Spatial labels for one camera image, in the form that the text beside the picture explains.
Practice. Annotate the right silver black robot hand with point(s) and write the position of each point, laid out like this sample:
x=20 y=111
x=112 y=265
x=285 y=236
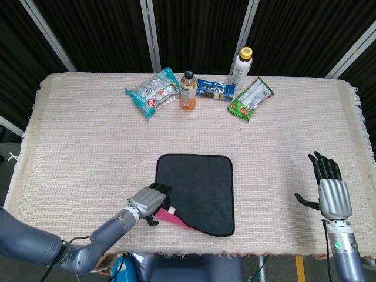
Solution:
x=335 y=196

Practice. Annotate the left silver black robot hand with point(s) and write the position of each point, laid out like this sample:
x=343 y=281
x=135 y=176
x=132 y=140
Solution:
x=147 y=201

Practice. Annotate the black and pink cloth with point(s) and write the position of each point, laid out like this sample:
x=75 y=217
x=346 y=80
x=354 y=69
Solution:
x=199 y=188

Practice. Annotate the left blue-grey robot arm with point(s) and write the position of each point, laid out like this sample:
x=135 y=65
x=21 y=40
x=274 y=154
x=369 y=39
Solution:
x=111 y=229

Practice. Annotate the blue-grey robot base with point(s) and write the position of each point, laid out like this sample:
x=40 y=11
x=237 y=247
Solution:
x=191 y=268

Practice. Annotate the brown cardboard box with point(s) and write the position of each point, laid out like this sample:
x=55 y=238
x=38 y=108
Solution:
x=107 y=261

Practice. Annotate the blue plastic container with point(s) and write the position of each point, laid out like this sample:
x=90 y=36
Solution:
x=124 y=270

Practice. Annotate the beige woven tablecloth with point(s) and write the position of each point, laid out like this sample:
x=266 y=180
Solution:
x=88 y=147

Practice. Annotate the white metal table leg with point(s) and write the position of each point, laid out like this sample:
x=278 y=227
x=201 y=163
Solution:
x=261 y=270

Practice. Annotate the teal and silver snack bag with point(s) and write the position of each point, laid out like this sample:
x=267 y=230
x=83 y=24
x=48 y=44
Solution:
x=152 y=91

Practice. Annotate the orange juice bottle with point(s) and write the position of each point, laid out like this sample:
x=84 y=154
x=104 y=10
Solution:
x=188 y=91

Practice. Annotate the green snack bag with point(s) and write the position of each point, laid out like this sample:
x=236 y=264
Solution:
x=252 y=97

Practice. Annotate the blue cookie package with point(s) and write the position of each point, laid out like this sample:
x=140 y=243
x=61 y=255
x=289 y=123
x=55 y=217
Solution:
x=214 y=89

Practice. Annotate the white bottle yellow cap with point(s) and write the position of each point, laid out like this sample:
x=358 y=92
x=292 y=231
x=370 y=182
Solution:
x=242 y=70

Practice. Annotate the white partition post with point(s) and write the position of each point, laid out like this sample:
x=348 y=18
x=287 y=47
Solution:
x=248 y=23
x=47 y=32
x=352 y=50
x=11 y=126
x=149 y=35

